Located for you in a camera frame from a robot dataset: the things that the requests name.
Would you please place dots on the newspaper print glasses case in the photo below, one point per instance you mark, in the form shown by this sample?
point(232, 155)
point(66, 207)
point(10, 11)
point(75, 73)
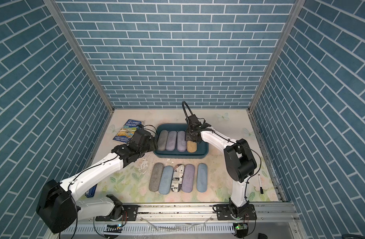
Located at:
point(177, 178)

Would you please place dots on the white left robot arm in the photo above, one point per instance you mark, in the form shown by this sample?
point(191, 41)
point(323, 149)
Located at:
point(58, 204)

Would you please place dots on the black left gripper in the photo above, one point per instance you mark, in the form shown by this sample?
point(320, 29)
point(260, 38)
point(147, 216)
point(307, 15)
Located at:
point(153, 143)

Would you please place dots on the dark grey lower glasses case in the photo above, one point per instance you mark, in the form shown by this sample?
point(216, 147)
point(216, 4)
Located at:
point(156, 177)

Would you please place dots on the colourful paperback book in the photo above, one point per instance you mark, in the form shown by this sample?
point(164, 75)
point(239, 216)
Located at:
point(127, 131)

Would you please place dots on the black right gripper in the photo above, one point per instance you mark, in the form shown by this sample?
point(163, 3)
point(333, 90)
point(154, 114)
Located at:
point(188, 135)

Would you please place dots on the tan fabric glasses case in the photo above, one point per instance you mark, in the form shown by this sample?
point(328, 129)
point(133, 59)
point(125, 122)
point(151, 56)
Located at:
point(191, 147)

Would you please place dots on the teal plastic storage bin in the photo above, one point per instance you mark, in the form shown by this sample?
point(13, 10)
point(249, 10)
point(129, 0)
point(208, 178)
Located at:
point(202, 147)

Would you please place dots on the aluminium front rail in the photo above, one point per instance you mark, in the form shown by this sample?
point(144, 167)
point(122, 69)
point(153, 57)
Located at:
point(199, 212)

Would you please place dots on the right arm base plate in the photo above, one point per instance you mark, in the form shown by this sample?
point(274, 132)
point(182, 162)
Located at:
point(232, 212)

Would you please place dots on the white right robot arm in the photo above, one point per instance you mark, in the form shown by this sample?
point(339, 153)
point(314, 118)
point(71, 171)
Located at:
point(239, 158)

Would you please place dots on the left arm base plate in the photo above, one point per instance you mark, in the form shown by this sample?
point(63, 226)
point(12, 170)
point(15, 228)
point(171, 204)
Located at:
point(128, 213)

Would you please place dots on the lavender fabric glasses case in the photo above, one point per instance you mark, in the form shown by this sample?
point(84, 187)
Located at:
point(171, 141)

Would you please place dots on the light blue glasses case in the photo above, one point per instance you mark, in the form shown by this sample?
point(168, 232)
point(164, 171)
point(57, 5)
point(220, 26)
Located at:
point(202, 177)
point(166, 180)

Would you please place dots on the black marker pen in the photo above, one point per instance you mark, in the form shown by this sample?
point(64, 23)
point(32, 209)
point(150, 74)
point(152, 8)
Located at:
point(260, 184)

